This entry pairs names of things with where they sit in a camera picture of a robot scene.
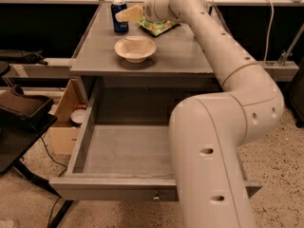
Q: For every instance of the green chip bag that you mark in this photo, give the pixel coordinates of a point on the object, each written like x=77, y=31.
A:
x=157, y=28

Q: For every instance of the grey cabinet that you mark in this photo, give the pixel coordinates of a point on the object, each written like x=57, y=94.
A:
x=136, y=78

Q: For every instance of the cardboard box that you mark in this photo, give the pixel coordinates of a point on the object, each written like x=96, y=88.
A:
x=64, y=132

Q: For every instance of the open grey top drawer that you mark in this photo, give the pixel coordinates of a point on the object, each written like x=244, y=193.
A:
x=119, y=162

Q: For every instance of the small white bowl in box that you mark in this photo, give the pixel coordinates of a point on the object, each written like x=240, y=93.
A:
x=78, y=116

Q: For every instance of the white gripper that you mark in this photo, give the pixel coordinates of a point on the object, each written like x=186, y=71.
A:
x=154, y=9

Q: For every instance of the metal frame rail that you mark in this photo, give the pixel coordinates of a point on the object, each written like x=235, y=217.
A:
x=59, y=68

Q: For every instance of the black side table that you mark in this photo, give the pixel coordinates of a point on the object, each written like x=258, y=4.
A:
x=15, y=142

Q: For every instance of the white paper bowl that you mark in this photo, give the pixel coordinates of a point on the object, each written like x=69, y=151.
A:
x=135, y=49

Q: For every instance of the blue pepsi can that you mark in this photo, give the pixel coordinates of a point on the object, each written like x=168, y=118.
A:
x=116, y=7

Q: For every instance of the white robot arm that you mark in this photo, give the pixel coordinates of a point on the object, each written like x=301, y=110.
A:
x=205, y=131

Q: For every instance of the black tray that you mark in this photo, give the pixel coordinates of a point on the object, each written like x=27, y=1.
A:
x=16, y=105

